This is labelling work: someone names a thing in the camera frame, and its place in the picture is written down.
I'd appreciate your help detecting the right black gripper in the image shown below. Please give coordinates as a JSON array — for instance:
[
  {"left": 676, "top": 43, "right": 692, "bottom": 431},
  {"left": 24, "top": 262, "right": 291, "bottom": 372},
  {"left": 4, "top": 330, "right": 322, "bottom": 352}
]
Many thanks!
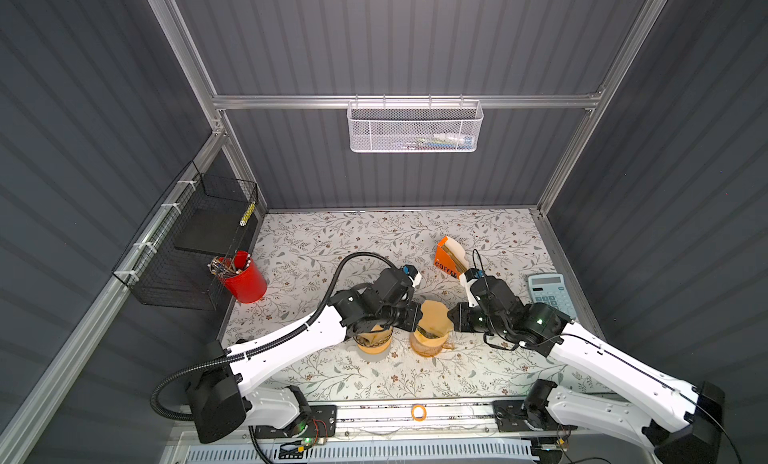
[{"left": 442, "top": 299, "right": 505, "bottom": 336}]

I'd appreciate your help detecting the orange glass pitcher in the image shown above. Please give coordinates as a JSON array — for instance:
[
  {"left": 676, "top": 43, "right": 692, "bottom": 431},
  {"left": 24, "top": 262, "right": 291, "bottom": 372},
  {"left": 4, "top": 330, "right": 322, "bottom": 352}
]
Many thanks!
[{"left": 410, "top": 334, "right": 455, "bottom": 357}]

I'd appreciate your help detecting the grey glass dripper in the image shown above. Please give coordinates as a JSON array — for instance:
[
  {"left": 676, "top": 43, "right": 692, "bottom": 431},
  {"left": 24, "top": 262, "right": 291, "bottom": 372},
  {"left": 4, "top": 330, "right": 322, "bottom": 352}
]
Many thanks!
[{"left": 352, "top": 327, "right": 395, "bottom": 349}]

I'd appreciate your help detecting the green glass dripper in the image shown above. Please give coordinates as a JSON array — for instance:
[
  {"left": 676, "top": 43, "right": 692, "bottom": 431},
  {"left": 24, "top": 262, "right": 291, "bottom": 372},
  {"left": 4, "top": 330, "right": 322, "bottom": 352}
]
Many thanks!
[{"left": 414, "top": 320, "right": 454, "bottom": 342}]

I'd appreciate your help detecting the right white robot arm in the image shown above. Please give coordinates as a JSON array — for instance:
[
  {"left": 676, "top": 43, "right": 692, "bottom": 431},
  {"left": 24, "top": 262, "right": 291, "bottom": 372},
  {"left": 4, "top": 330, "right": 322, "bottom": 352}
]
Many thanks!
[{"left": 448, "top": 268, "right": 724, "bottom": 463}]

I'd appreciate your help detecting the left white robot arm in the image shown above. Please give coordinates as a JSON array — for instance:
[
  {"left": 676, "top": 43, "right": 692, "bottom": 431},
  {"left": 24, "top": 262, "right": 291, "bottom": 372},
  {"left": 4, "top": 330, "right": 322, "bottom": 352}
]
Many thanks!
[{"left": 186, "top": 265, "right": 421, "bottom": 444}]

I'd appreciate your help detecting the orange coffee filter box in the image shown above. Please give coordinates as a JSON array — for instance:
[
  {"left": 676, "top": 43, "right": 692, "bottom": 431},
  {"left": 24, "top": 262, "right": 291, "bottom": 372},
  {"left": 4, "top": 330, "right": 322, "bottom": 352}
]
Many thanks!
[{"left": 434, "top": 236, "right": 469, "bottom": 279}]

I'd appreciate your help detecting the light blue calculator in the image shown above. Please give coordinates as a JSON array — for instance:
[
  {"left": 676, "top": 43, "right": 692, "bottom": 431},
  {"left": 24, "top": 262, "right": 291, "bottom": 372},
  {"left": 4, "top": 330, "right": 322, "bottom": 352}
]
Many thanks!
[{"left": 527, "top": 273, "right": 577, "bottom": 318}]

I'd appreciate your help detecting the orange tape roll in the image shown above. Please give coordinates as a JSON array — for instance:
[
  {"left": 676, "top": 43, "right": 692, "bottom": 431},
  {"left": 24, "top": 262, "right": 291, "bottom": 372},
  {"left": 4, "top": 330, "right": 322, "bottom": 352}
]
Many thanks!
[{"left": 411, "top": 404, "right": 427, "bottom": 422}]

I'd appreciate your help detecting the red cup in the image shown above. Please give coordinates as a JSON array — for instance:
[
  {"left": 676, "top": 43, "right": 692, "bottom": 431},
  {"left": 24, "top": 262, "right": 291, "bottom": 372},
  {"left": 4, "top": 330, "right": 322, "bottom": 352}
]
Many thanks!
[{"left": 209, "top": 250, "right": 267, "bottom": 304}]

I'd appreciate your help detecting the yellow marker in basket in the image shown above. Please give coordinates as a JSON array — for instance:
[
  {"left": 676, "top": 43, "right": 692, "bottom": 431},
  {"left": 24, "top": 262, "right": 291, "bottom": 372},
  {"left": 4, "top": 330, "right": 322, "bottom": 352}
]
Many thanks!
[{"left": 239, "top": 201, "right": 257, "bottom": 227}]

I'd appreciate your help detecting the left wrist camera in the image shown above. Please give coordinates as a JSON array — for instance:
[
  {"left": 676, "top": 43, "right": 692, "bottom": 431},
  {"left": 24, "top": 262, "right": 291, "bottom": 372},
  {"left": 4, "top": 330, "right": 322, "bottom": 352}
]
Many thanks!
[{"left": 401, "top": 264, "right": 422, "bottom": 289}]

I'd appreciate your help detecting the black corrugated cable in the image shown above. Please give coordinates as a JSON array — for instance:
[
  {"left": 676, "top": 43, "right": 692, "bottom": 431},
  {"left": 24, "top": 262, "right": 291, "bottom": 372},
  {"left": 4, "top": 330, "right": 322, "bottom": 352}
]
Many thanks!
[{"left": 149, "top": 251, "right": 397, "bottom": 422}]

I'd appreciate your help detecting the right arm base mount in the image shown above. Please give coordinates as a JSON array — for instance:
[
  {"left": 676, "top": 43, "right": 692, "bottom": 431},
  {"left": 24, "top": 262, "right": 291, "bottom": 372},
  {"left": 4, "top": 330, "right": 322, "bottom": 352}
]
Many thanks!
[{"left": 491, "top": 399, "right": 578, "bottom": 433}]

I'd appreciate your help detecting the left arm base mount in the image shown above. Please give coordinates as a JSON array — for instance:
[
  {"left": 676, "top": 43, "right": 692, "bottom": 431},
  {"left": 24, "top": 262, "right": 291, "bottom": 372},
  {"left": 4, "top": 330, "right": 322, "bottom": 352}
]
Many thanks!
[{"left": 255, "top": 404, "right": 338, "bottom": 439}]

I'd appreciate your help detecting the white wire basket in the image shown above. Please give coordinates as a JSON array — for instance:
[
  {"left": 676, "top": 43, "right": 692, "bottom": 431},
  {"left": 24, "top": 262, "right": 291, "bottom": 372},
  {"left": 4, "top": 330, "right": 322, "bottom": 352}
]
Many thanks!
[{"left": 346, "top": 100, "right": 484, "bottom": 153}]

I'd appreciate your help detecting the black wire basket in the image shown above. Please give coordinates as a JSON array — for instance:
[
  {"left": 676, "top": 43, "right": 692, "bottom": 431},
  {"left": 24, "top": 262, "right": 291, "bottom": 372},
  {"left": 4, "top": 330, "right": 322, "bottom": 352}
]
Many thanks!
[{"left": 113, "top": 164, "right": 260, "bottom": 312}]

